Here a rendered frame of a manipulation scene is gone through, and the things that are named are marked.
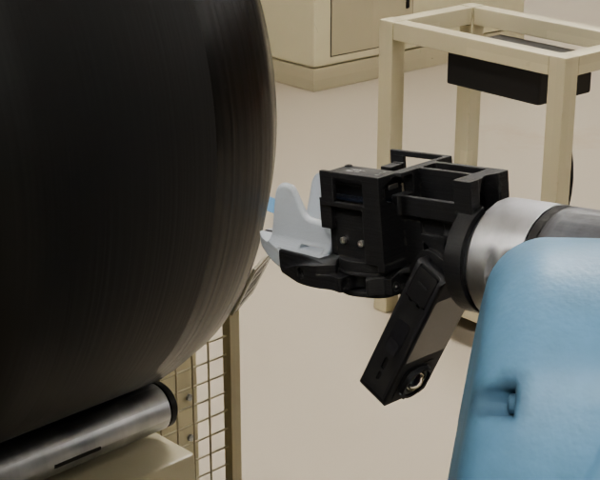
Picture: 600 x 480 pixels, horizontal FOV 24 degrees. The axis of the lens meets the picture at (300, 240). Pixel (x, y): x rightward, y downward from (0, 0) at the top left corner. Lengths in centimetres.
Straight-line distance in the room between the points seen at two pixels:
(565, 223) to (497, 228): 4
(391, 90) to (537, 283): 320
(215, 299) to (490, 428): 78
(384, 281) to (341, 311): 291
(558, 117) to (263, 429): 97
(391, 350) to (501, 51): 244
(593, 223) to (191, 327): 46
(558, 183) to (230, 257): 220
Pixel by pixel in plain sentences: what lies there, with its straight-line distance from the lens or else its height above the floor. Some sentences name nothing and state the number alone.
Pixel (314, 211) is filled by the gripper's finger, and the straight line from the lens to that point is 97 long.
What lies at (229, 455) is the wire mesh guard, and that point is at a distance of 211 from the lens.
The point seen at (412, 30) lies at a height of 79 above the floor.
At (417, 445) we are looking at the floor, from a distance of 312.
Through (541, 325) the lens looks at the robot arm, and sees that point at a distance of 38.
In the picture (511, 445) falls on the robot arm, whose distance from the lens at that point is 37.
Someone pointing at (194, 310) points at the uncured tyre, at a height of 105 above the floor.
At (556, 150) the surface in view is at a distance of 324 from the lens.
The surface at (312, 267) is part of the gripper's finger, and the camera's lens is 90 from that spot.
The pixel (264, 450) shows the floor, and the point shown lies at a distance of 309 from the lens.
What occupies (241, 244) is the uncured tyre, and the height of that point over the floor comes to 111.
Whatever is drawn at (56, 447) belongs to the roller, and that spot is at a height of 91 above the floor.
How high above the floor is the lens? 149
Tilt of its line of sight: 20 degrees down
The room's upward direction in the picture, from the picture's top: straight up
